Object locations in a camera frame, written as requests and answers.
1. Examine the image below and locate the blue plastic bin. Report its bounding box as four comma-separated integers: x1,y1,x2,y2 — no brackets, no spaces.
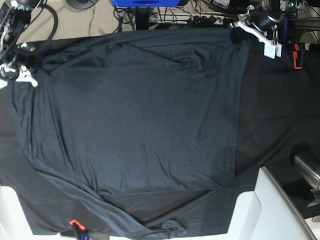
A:
110,0,180,7

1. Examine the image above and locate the black table cloth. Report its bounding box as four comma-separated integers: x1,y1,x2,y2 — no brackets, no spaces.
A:
0,34,320,240

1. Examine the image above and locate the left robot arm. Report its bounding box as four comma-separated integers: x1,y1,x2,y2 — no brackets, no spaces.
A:
229,0,303,45

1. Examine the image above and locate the white power strip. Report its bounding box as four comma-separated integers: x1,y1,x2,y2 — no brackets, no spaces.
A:
149,12,225,25

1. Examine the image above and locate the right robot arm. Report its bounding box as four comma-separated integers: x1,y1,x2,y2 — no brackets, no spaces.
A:
0,0,59,89

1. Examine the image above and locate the blue clamp handle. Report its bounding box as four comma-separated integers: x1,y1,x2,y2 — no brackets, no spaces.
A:
277,16,288,46

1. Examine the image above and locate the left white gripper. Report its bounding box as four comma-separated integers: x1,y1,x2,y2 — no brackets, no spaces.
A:
228,6,278,46

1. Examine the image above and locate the white panel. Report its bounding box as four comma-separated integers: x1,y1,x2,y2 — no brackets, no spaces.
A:
0,186,61,240
226,167,316,240

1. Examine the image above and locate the black table leg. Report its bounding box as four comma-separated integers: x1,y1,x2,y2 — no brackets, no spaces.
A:
132,7,154,31

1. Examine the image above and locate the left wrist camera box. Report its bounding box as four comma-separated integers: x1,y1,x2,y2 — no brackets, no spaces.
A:
263,44,282,59

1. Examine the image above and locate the dark grey T-shirt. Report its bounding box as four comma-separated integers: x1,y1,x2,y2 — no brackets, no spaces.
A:
9,28,250,240

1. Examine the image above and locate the white panel left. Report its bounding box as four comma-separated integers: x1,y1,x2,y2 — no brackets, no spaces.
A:
0,186,61,240

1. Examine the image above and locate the orange black clamp bottom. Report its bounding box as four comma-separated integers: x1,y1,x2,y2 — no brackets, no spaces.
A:
69,219,91,240

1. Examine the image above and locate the shiny metal pole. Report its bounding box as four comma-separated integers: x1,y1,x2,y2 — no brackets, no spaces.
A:
291,149,320,190

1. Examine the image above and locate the orange black clamp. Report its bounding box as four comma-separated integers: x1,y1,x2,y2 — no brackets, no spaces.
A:
292,42,306,70
69,219,91,240

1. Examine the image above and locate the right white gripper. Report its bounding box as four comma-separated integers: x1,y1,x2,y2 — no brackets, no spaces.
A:
0,63,38,88

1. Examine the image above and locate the orange black clamp right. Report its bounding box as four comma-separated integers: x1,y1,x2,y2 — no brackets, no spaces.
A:
292,42,306,70

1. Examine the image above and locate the white panel right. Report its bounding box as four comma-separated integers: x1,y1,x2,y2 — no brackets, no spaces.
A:
226,167,316,240

